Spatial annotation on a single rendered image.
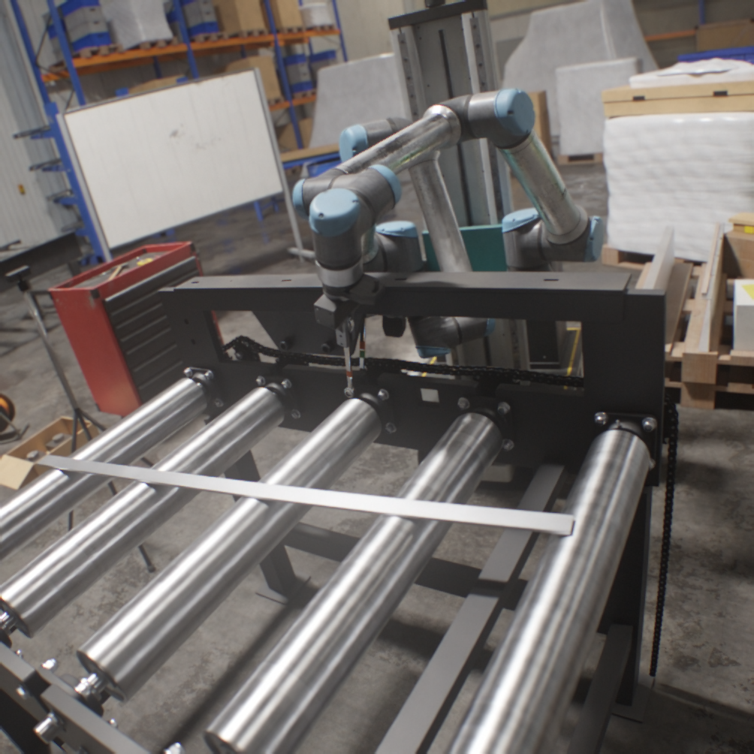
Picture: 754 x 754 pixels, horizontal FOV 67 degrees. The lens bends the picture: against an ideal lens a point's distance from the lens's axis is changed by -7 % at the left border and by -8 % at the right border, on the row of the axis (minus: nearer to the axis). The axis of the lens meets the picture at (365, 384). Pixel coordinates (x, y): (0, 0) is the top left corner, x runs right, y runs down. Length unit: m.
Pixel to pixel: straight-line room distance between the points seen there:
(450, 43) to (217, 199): 4.06
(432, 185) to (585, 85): 7.62
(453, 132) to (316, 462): 0.91
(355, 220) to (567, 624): 0.74
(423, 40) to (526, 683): 2.05
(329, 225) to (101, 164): 4.79
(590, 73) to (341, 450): 8.34
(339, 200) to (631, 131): 3.59
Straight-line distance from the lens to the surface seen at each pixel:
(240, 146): 6.17
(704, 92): 4.35
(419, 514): 1.03
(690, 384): 2.99
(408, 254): 2.28
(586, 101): 9.31
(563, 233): 2.01
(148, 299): 3.49
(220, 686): 2.13
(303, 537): 2.00
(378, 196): 1.18
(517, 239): 2.14
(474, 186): 2.37
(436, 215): 1.75
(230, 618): 2.32
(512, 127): 1.63
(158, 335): 3.51
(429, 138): 1.57
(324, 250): 1.14
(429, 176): 1.77
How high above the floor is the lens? 1.57
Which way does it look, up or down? 26 degrees down
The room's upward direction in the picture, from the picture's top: 13 degrees counter-clockwise
